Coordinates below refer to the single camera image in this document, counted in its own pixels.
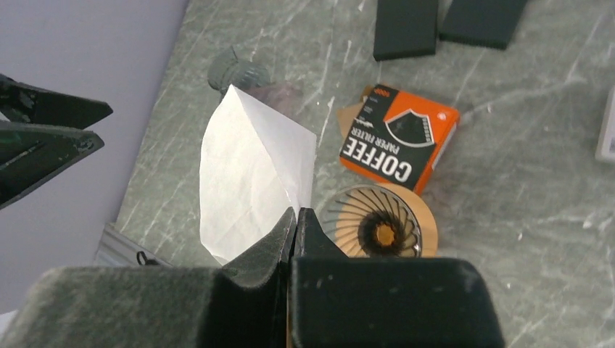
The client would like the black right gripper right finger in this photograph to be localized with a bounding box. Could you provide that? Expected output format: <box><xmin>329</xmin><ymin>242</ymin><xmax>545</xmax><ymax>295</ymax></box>
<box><xmin>289</xmin><ymin>208</ymin><xmax>505</xmax><ymax>347</ymax></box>

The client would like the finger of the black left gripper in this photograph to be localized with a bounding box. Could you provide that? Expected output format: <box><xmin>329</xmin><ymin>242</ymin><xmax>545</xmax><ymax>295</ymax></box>
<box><xmin>1</xmin><ymin>75</ymin><xmax>113</xmax><ymax>130</ymax></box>
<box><xmin>1</xmin><ymin>120</ymin><xmax>104</xmax><ymax>209</ymax></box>

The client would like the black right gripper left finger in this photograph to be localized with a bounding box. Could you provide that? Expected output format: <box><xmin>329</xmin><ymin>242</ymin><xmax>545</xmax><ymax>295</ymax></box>
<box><xmin>1</xmin><ymin>209</ymin><xmax>297</xmax><ymax>347</ymax></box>

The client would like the clear glass ribbed dripper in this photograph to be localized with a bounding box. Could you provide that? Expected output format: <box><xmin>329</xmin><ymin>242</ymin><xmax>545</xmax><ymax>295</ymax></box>
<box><xmin>317</xmin><ymin>184</ymin><xmax>422</xmax><ymax>258</ymax></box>

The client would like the wooden dripper holder ring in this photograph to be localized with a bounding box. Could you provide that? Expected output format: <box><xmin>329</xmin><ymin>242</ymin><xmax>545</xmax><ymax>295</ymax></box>
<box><xmin>336</xmin><ymin>182</ymin><xmax>439</xmax><ymax>259</ymax></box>

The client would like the white paper coffee filter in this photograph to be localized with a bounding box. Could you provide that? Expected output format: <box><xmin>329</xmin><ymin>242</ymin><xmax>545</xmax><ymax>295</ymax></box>
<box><xmin>199</xmin><ymin>86</ymin><xmax>317</xmax><ymax>265</ymax></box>

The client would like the clear glass jar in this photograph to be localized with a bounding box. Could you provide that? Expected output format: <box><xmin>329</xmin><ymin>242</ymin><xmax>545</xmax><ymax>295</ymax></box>
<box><xmin>207</xmin><ymin>46</ymin><xmax>271</xmax><ymax>95</ymax></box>

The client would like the orange glass carafe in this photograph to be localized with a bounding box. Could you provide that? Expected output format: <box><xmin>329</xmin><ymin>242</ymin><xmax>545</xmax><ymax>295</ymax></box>
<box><xmin>374</xmin><ymin>223</ymin><xmax>397</xmax><ymax>247</ymax></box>

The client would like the orange coffee filter box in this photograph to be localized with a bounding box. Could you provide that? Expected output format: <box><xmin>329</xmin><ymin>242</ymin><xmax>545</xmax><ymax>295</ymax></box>
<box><xmin>337</xmin><ymin>84</ymin><xmax>460</xmax><ymax>194</ymax></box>

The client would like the left black foam block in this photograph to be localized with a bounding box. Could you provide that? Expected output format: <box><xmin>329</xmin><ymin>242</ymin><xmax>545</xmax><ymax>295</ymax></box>
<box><xmin>373</xmin><ymin>0</ymin><xmax>439</xmax><ymax>62</ymax></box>

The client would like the black foam block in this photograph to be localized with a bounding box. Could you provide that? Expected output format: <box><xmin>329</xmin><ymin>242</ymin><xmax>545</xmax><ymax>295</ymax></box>
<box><xmin>439</xmin><ymin>0</ymin><xmax>527</xmax><ymax>50</ymax></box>
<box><xmin>373</xmin><ymin>0</ymin><xmax>439</xmax><ymax>62</ymax></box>

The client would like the right black foam block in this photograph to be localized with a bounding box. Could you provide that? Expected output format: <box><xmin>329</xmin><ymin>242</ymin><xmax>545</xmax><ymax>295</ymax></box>
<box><xmin>439</xmin><ymin>0</ymin><xmax>527</xmax><ymax>50</ymax></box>

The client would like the aluminium frame rail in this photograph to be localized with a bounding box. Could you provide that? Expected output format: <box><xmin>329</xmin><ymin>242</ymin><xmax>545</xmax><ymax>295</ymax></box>
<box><xmin>93</xmin><ymin>223</ymin><xmax>171</xmax><ymax>267</ymax></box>

